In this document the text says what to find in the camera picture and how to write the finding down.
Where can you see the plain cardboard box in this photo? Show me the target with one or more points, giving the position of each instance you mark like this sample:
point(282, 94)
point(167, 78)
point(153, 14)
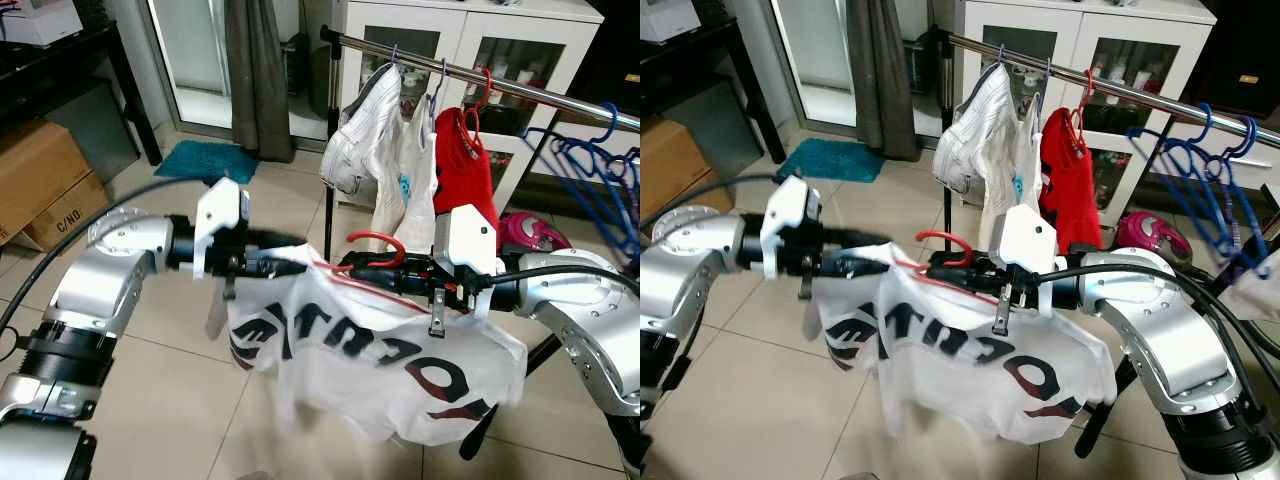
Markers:
point(40, 170)
point(670, 165)

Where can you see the black desk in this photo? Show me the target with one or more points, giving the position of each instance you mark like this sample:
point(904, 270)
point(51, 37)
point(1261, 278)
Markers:
point(720, 45)
point(100, 45)

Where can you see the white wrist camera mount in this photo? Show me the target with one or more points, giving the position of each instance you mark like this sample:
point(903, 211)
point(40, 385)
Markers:
point(790, 215)
point(1028, 240)
point(465, 240)
point(220, 215)

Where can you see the red clothes hanger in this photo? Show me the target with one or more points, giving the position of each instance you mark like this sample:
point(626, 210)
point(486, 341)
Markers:
point(942, 233)
point(372, 233)
point(1091, 80)
point(489, 80)

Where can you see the cardboard box with black print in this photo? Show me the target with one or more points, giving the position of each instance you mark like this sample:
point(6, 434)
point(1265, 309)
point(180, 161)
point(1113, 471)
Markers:
point(75, 220)

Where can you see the grey panel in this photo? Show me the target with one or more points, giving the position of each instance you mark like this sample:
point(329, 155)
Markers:
point(715, 125)
point(95, 130)

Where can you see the purple clothes hanger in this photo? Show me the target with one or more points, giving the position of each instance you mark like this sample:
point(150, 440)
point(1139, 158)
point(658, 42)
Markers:
point(1003, 52)
point(394, 52)
point(1048, 72)
point(444, 72)

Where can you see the pink vacuum cleaner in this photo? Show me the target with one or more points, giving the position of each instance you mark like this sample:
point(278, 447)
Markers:
point(530, 232)
point(1150, 232)

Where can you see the white crumpled cloth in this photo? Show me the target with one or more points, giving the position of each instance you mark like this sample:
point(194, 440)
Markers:
point(1258, 290)

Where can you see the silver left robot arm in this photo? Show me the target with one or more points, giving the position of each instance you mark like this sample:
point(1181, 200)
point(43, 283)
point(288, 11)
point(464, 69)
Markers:
point(690, 260)
point(100, 280)

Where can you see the white T-shirt with black print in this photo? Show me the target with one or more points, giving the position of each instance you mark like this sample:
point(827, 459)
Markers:
point(320, 390)
point(920, 390)

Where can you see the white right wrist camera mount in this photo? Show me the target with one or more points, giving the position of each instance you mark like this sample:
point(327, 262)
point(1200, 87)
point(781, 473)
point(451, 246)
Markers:
point(1028, 240)
point(465, 240)

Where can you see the white shirt with teal print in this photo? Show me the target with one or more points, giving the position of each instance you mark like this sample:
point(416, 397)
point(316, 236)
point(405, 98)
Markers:
point(420, 200)
point(1025, 190)

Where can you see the grey curtain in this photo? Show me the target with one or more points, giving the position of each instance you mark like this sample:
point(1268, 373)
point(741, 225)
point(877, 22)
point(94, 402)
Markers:
point(885, 80)
point(255, 80)

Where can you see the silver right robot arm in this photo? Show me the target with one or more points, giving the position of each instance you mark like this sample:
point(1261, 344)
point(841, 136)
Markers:
point(1140, 300)
point(580, 300)

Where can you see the teal floor mat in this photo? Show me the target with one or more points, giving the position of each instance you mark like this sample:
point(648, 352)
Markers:
point(205, 162)
point(830, 160)

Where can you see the red sleeveless shirt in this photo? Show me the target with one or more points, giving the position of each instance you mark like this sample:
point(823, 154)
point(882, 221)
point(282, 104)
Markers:
point(1070, 170)
point(465, 170)

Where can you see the black television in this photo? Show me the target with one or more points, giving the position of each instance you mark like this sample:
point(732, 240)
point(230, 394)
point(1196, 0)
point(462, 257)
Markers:
point(620, 50)
point(1235, 40)

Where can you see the white glass door cabinet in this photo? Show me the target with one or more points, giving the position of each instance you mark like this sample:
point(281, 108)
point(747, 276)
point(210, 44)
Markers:
point(520, 28)
point(1130, 28)

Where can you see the steel clothes rack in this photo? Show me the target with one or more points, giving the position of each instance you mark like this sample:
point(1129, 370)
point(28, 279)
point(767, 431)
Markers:
point(540, 95)
point(1150, 93)

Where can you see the white jacket with striped hem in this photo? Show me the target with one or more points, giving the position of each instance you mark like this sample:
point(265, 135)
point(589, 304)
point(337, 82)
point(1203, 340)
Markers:
point(975, 130)
point(365, 130)

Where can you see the white framed glass door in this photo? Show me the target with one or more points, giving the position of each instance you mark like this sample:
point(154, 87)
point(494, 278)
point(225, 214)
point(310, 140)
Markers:
point(190, 60)
point(815, 60)

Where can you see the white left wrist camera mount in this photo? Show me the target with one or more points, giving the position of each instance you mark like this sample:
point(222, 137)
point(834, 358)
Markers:
point(220, 215)
point(790, 215)

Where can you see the white appliance box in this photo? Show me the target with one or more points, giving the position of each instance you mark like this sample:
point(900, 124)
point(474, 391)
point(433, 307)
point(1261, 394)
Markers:
point(40, 22)
point(665, 20)

